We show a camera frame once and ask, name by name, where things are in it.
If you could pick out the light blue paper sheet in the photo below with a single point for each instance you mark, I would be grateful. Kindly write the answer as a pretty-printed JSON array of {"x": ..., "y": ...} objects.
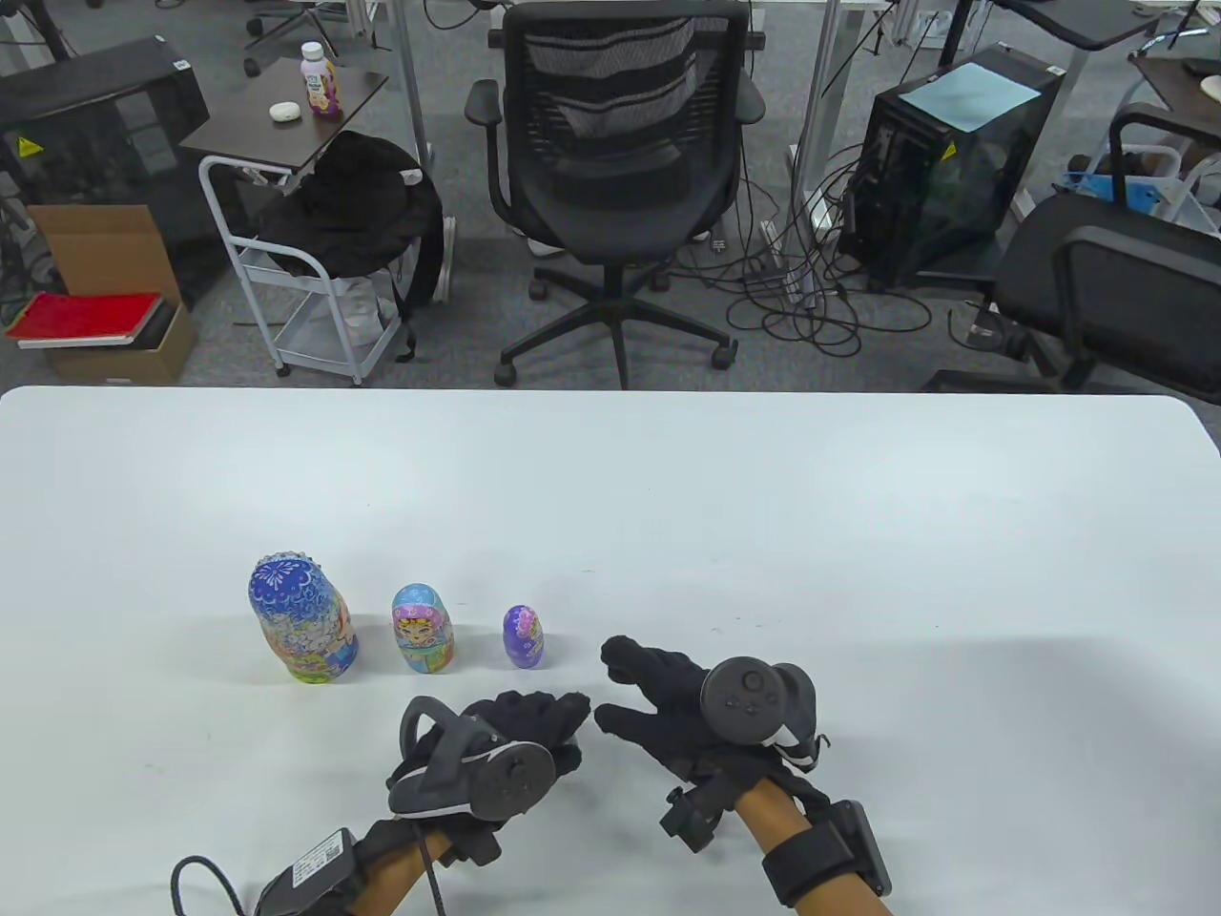
[{"x": 968, "y": 95}]

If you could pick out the medium light blue Russian doll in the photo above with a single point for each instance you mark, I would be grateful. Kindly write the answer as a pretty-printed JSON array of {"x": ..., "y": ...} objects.
[{"x": 423, "y": 630}]

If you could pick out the small white case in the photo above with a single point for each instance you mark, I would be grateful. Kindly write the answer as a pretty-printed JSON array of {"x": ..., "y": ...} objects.
[{"x": 284, "y": 112}]

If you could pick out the black mesh office chair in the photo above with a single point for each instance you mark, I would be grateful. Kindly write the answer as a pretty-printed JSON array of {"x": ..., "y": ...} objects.
[{"x": 610, "y": 191}]

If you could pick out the black backpack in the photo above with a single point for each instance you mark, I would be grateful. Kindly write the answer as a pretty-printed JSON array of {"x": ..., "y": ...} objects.
[{"x": 353, "y": 210}]

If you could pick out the black padded office chair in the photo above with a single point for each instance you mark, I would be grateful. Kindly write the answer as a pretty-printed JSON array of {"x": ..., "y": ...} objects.
[{"x": 1097, "y": 277}]

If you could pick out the blue plastic item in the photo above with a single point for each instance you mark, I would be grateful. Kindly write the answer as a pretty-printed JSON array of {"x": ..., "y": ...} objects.
[{"x": 1135, "y": 196}]

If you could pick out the person's right hand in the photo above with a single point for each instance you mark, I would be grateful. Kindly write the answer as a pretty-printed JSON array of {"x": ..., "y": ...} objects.
[{"x": 668, "y": 716}]

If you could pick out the black glass-sided computer tower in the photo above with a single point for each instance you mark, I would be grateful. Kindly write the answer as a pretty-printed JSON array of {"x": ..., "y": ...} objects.
[{"x": 944, "y": 191}]

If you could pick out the white shoe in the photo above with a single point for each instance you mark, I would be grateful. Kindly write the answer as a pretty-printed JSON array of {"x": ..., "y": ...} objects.
[{"x": 546, "y": 250}]

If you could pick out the person's right forearm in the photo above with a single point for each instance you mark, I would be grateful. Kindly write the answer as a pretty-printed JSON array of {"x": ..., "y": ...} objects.
[{"x": 768, "y": 816}]

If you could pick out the white desk leg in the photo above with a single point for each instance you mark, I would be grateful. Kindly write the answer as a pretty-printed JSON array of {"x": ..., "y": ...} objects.
[
  {"x": 818, "y": 114},
  {"x": 410, "y": 86},
  {"x": 1068, "y": 105}
]

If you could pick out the brown cardboard box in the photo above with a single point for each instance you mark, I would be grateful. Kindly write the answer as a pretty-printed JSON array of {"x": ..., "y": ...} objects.
[{"x": 105, "y": 248}]

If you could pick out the white rolling cart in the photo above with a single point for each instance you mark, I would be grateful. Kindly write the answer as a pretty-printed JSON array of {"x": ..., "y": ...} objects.
[{"x": 315, "y": 348}]

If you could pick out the red notebook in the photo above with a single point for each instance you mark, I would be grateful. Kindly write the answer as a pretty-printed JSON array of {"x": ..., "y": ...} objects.
[{"x": 81, "y": 317}]

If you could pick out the brown desk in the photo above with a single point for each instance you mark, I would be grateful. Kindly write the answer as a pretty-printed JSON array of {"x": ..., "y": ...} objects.
[{"x": 1178, "y": 91}]

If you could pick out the person's left hand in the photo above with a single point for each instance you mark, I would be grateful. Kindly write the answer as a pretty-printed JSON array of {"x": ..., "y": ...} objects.
[{"x": 534, "y": 716}]

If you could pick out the black desk top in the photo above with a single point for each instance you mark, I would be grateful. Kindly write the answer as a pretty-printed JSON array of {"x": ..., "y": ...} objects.
[{"x": 1087, "y": 24}]

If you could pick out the dark brown side table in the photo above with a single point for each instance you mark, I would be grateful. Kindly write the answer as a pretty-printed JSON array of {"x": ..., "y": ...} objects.
[{"x": 277, "y": 134}]

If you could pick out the white power strip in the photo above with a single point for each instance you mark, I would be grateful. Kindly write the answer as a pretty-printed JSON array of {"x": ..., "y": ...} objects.
[{"x": 777, "y": 243}]

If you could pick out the black glove sensor bracket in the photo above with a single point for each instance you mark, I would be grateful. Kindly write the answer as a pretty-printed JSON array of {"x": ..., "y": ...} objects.
[
  {"x": 477, "y": 844},
  {"x": 692, "y": 821}
]

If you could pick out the large blue Russian doll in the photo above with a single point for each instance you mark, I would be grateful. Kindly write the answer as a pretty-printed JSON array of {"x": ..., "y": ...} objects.
[{"x": 300, "y": 620}]

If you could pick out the black mesh-sided computer tower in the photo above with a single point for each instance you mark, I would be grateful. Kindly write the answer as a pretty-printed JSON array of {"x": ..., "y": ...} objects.
[{"x": 86, "y": 134}]

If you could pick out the black VR controller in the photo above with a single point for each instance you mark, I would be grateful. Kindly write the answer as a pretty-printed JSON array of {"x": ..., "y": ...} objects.
[
  {"x": 744, "y": 701},
  {"x": 506, "y": 778}
]

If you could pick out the purple drink bottle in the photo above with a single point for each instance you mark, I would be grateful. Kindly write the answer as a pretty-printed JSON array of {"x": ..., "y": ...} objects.
[{"x": 322, "y": 91}]

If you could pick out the person's left forearm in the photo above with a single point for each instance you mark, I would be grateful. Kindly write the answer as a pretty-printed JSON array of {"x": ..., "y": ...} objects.
[{"x": 396, "y": 883}]

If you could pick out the small purple Russian doll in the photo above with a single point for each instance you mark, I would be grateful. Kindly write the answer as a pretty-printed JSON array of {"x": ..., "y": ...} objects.
[{"x": 524, "y": 637}]

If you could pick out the black office chair base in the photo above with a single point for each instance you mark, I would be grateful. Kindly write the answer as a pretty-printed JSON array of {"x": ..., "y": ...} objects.
[{"x": 253, "y": 67}]

